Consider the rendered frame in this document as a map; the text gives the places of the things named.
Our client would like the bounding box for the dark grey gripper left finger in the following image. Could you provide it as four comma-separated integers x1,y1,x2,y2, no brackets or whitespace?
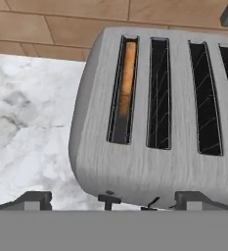
0,190,53,212

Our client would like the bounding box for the silver four-slot toaster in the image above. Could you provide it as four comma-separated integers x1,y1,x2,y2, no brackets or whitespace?
68,25,228,210

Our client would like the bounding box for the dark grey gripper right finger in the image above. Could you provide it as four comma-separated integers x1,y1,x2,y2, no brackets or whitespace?
174,190,228,212

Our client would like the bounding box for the black toaster lever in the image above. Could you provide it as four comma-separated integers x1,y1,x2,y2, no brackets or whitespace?
97,190,122,212

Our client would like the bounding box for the brown bread slice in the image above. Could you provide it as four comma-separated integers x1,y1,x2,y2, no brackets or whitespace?
117,39,137,120

